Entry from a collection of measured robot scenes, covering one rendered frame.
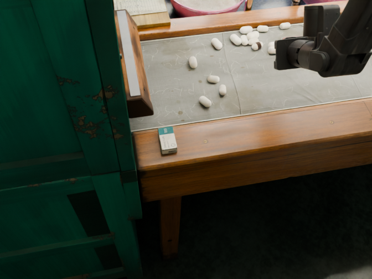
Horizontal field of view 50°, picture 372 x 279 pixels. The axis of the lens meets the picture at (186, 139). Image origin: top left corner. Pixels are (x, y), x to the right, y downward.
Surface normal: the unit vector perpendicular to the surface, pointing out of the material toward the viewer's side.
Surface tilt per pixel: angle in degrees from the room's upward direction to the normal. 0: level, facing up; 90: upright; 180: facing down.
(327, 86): 0
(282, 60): 50
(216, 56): 0
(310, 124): 0
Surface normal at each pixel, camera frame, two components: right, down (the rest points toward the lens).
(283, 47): 0.18, 0.29
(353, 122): 0.04, -0.54
